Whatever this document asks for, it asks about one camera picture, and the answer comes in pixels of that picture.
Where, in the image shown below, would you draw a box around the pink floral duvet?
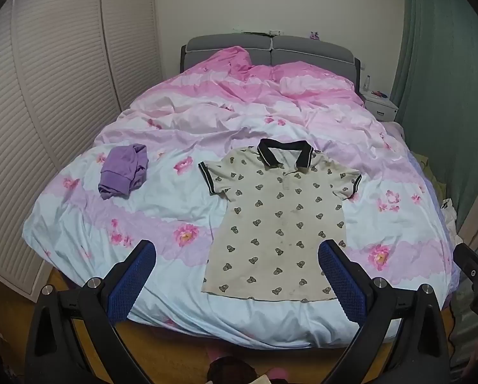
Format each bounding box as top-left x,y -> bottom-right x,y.
22,46 -> 455,350

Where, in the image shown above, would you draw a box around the person's dark trouser leg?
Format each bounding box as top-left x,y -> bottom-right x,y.
206,355 -> 260,384

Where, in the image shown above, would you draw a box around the green curtain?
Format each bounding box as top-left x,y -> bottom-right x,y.
390,0 -> 478,233

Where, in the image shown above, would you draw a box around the white nightstand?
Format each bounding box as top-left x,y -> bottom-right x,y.
361,90 -> 400,123

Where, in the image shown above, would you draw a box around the white louvered wardrobe doors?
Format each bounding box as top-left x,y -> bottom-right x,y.
0,0 -> 163,301

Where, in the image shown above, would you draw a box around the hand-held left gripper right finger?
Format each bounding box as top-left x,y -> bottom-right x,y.
317,239 -> 451,384

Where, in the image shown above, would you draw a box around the lavender bed sheet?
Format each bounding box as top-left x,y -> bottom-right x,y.
387,122 -> 458,249

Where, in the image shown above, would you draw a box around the grey padded headboard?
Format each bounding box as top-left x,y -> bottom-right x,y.
180,34 -> 362,93

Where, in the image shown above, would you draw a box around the purple crumpled garment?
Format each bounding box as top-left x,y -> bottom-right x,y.
98,143 -> 149,200

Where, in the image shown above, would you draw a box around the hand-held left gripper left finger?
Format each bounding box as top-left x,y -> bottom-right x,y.
25,239 -> 157,384

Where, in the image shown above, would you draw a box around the cream patterned polo shirt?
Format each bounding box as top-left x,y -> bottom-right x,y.
198,139 -> 363,303

